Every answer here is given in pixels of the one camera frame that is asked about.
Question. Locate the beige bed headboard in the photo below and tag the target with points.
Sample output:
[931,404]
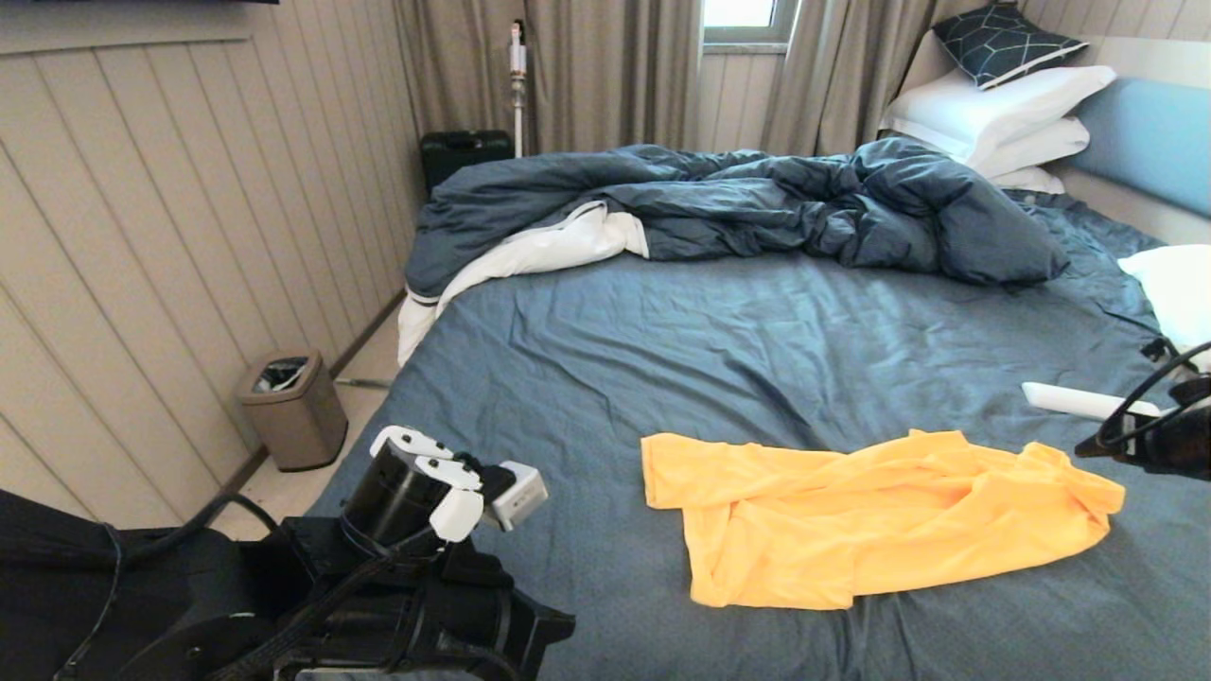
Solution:
[1159,57]

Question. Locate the white quilt with dark stripe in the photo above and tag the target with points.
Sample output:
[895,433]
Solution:
[539,251]

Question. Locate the white stick vacuum cleaner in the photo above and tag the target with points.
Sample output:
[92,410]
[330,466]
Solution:
[517,61]

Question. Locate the yellow t-shirt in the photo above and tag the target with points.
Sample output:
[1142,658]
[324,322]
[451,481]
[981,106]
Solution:
[851,520]

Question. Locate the dark patterned cushion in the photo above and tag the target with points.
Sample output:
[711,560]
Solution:
[1008,44]

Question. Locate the grey metal bar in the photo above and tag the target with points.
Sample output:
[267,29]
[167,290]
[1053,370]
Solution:
[364,384]

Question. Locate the black hard case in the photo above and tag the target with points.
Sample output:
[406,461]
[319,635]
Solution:
[464,156]

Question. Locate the flat white remote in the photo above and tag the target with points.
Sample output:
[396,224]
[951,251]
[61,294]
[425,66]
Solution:
[1069,399]

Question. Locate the bronze trash bin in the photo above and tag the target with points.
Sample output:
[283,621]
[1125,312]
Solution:
[293,426]

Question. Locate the blue headboard cushion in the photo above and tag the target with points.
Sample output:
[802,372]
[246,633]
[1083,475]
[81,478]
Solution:
[1154,142]

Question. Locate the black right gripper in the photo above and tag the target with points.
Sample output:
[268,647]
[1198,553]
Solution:
[1183,440]

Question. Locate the dark blue duvet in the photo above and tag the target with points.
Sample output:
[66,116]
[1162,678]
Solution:
[757,199]

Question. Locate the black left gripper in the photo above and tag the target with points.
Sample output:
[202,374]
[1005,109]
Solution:
[407,615]

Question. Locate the white pillow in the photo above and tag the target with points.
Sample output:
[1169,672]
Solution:
[989,109]
[1033,182]
[1178,293]
[1041,148]

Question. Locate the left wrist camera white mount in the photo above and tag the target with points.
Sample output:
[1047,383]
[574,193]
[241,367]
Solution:
[516,497]

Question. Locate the window with grey frame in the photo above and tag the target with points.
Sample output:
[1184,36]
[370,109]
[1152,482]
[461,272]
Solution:
[743,14]

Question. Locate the grey-beige curtain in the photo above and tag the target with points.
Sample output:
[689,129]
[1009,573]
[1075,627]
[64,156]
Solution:
[605,71]
[842,71]

